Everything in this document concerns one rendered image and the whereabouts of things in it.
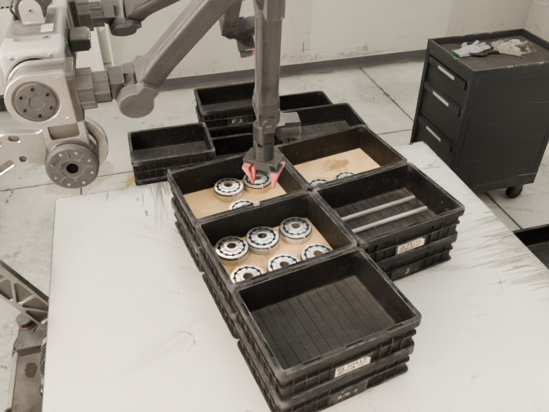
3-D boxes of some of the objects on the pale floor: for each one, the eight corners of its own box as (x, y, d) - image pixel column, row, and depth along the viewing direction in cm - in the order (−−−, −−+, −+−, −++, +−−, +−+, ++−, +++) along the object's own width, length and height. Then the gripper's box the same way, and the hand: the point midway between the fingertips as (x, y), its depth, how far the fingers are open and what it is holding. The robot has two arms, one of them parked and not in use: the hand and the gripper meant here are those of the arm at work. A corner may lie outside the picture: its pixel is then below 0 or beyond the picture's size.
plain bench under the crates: (101, 805, 132) (19, 758, 89) (91, 317, 254) (55, 198, 211) (636, 593, 166) (761, 486, 124) (401, 254, 288) (423, 141, 245)
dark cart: (439, 217, 313) (474, 71, 258) (403, 175, 347) (427, 38, 292) (527, 200, 326) (578, 57, 271) (484, 161, 360) (523, 28, 305)
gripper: (240, 141, 146) (242, 187, 156) (278, 149, 143) (277, 195, 153) (250, 129, 151) (251, 175, 161) (286, 136, 148) (284, 182, 158)
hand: (263, 182), depth 156 cm, fingers open, 6 cm apart
